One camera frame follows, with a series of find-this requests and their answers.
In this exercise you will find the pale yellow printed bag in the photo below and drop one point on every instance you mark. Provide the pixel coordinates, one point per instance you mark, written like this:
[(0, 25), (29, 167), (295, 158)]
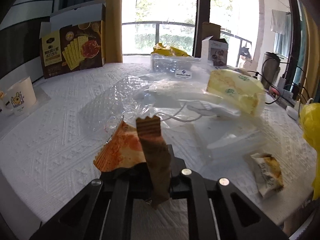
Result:
[(242, 91)]

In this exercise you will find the yellow snack bags in box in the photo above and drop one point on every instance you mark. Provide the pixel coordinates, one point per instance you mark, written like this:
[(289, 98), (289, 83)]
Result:
[(168, 51)]

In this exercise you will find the orange brown snack wrapper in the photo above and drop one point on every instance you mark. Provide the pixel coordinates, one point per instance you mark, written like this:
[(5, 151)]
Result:
[(130, 146)]

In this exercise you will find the white cartoon mug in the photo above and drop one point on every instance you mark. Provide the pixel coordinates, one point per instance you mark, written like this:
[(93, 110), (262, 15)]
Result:
[(19, 98)]

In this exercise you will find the steel thermos bottle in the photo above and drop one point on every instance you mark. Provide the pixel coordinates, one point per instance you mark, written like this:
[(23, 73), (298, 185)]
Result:
[(270, 69)]

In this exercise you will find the clear plastic food container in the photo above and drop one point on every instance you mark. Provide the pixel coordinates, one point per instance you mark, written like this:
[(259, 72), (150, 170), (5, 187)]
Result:
[(179, 67)]

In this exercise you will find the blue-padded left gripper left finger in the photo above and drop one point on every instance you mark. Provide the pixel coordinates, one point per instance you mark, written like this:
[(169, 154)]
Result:
[(101, 210)]

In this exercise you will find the yellow plastic bag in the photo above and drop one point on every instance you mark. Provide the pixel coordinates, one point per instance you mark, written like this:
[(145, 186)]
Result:
[(309, 120)]

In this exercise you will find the small white product box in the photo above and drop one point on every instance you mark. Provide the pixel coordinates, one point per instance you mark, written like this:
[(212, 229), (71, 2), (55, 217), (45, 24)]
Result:
[(213, 47)]

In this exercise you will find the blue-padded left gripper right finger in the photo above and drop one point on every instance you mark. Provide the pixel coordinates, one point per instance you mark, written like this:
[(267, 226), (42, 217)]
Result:
[(218, 209)]

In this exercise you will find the yellow curtain left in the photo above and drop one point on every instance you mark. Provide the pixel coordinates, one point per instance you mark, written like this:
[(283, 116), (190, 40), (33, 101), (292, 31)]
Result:
[(113, 41)]

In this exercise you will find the brown cracker box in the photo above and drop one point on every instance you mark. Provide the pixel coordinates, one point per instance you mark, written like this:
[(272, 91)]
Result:
[(73, 39)]

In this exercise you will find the small snack wrapper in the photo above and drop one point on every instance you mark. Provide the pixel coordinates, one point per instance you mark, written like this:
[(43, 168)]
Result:
[(268, 175)]

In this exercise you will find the clear plastic wrap sheets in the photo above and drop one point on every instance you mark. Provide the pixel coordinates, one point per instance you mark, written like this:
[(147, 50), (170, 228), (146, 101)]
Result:
[(162, 104)]

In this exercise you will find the white lace tablecloth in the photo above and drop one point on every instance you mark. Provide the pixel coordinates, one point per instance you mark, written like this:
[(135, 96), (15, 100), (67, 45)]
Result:
[(47, 156)]

